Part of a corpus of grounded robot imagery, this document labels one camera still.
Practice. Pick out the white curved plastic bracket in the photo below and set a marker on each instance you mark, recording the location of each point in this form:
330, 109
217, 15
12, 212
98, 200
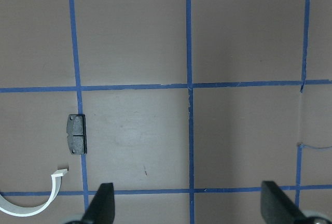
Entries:
20, 211

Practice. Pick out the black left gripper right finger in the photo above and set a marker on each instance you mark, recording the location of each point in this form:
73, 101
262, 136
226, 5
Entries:
277, 208

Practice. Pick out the black brake pad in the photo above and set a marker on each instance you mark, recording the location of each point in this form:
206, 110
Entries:
76, 134

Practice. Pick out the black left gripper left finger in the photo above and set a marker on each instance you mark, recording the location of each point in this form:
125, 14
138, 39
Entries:
102, 207

